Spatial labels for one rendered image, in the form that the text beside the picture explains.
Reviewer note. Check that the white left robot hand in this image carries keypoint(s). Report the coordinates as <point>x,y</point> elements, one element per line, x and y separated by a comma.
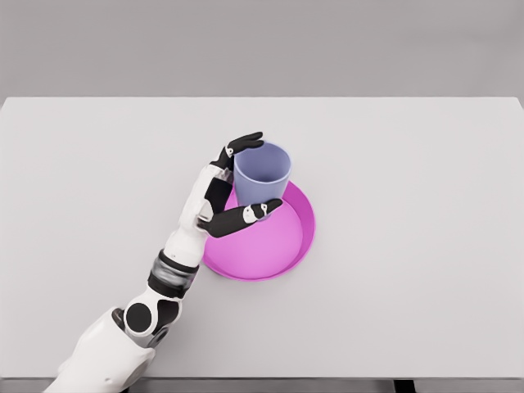
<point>193,204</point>

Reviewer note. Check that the lavender blue plastic cup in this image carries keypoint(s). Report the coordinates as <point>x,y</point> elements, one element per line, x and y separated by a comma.
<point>262,176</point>

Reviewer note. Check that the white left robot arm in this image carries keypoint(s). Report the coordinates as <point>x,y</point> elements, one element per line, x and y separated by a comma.
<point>139,319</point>

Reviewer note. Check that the magenta pink round plate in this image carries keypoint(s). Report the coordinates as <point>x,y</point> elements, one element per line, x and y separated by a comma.
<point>262,245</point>

